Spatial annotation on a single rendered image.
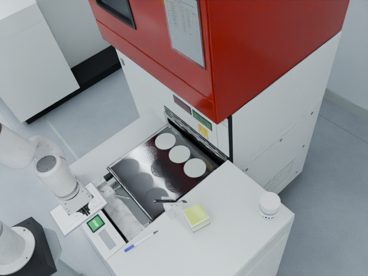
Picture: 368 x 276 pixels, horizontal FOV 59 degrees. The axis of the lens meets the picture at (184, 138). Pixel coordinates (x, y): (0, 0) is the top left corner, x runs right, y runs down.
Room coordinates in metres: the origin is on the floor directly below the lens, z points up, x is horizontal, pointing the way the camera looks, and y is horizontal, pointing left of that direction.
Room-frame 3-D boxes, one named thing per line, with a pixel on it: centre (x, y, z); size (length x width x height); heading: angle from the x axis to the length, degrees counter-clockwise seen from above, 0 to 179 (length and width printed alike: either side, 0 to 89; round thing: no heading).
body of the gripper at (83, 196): (0.62, 0.42, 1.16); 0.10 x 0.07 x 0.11; 121
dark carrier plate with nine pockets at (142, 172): (0.84, 0.13, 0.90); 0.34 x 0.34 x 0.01; 31
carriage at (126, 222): (0.69, 0.35, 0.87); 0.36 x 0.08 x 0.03; 31
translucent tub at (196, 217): (0.52, 0.02, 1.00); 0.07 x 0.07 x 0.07; 17
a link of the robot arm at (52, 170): (0.62, 0.42, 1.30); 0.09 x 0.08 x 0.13; 14
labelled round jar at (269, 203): (0.50, -0.25, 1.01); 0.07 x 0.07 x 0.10
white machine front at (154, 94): (1.12, 0.03, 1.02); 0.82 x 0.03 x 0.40; 31
